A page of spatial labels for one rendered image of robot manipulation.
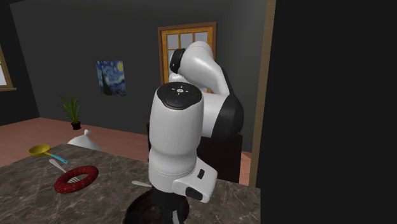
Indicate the wooden framed window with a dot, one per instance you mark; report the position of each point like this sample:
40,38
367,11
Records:
186,38

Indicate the white fork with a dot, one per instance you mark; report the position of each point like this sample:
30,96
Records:
55,164

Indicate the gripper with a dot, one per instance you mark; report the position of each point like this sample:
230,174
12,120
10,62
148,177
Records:
166,198

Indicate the green potted plant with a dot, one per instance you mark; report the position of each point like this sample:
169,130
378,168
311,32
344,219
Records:
72,109

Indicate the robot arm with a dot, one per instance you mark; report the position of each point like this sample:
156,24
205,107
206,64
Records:
173,133

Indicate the white utensil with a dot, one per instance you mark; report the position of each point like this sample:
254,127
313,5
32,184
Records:
140,183

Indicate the blue night sky painting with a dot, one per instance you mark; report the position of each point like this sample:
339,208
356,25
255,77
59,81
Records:
111,77

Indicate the white tied bag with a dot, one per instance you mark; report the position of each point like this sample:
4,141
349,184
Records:
83,142

